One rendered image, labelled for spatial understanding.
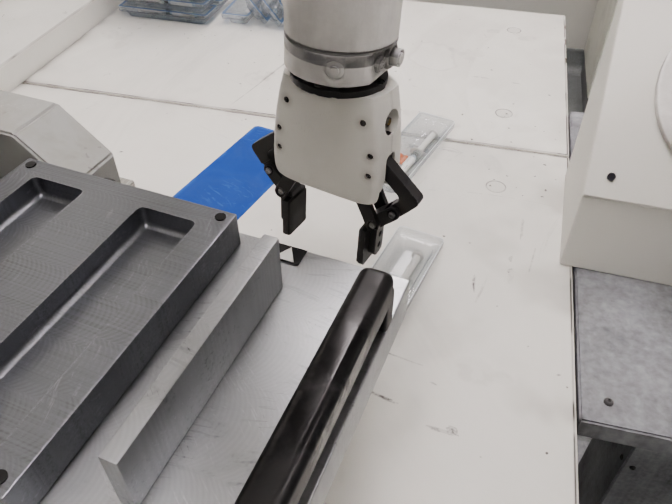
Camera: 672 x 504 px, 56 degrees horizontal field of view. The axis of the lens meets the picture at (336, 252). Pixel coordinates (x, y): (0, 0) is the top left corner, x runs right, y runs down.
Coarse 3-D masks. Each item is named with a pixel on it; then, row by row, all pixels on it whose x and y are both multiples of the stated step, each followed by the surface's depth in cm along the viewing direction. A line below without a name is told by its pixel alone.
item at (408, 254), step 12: (408, 228) 73; (396, 240) 71; (408, 240) 71; (420, 240) 71; (432, 240) 71; (384, 252) 70; (396, 252) 70; (408, 252) 70; (420, 252) 70; (432, 252) 70; (384, 264) 68; (396, 264) 68; (408, 264) 68; (420, 264) 68; (396, 276) 67; (408, 276) 67; (420, 276) 67; (408, 300) 64
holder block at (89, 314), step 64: (0, 192) 41; (64, 192) 42; (128, 192) 41; (0, 256) 39; (64, 256) 37; (128, 256) 39; (192, 256) 37; (0, 320) 33; (64, 320) 35; (128, 320) 33; (0, 384) 32; (64, 384) 30; (128, 384) 33; (0, 448) 28; (64, 448) 29
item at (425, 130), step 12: (420, 120) 90; (432, 120) 90; (444, 120) 90; (408, 132) 88; (420, 132) 88; (432, 132) 88; (444, 132) 88; (408, 144) 85; (420, 144) 85; (432, 144) 85; (408, 156) 83; (420, 156) 83; (408, 168) 81
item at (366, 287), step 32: (352, 288) 33; (384, 288) 33; (352, 320) 31; (384, 320) 35; (320, 352) 30; (352, 352) 30; (320, 384) 28; (352, 384) 30; (288, 416) 27; (320, 416) 27; (288, 448) 26; (320, 448) 28; (256, 480) 25; (288, 480) 25
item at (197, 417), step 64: (256, 256) 34; (320, 256) 40; (192, 320) 36; (256, 320) 36; (320, 320) 36; (192, 384) 30; (256, 384) 33; (128, 448) 26; (192, 448) 30; (256, 448) 30
